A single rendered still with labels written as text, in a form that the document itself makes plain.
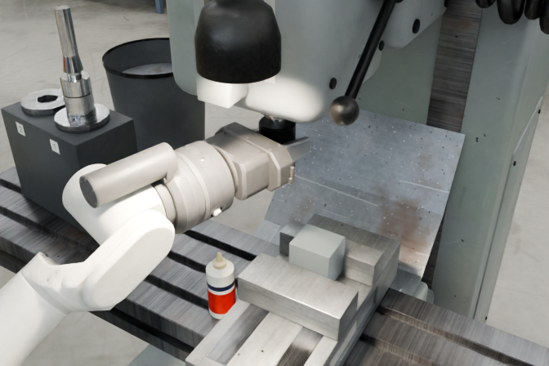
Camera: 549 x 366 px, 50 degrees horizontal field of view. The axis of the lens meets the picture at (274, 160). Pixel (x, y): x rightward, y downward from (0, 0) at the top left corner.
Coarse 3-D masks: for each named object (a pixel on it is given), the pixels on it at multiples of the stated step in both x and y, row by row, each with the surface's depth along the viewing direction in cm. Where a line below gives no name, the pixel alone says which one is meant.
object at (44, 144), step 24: (48, 96) 106; (24, 120) 100; (48, 120) 100; (72, 120) 97; (96, 120) 97; (120, 120) 100; (24, 144) 104; (48, 144) 98; (72, 144) 93; (96, 144) 96; (120, 144) 100; (24, 168) 108; (48, 168) 102; (72, 168) 96; (24, 192) 112; (48, 192) 106; (72, 216) 104
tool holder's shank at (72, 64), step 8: (56, 8) 89; (64, 8) 89; (56, 16) 89; (64, 16) 89; (56, 24) 90; (64, 24) 90; (72, 24) 91; (64, 32) 90; (72, 32) 91; (64, 40) 91; (72, 40) 92; (64, 48) 92; (72, 48) 92; (64, 56) 93; (72, 56) 93; (64, 64) 93; (72, 64) 93; (80, 64) 94; (64, 72) 94; (72, 72) 93; (80, 72) 95
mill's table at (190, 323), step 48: (0, 192) 114; (0, 240) 103; (48, 240) 102; (192, 240) 102; (240, 240) 102; (144, 288) 91; (192, 288) 91; (144, 336) 92; (192, 336) 85; (384, 336) 83; (432, 336) 83; (480, 336) 83
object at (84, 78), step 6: (84, 72) 96; (60, 78) 94; (66, 78) 94; (72, 78) 94; (78, 78) 94; (84, 78) 94; (90, 78) 96; (66, 84) 94; (72, 84) 94; (78, 84) 94; (84, 84) 95
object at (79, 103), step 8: (64, 88) 94; (72, 88) 94; (80, 88) 94; (88, 88) 96; (64, 96) 96; (72, 96) 95; (80, 96) 95; (88, 96) 96; (72, 104) 95; (80, 104) 96; (88, 104) 96; (72, 112) 96; (80, 112) 96; (88, 112) 97
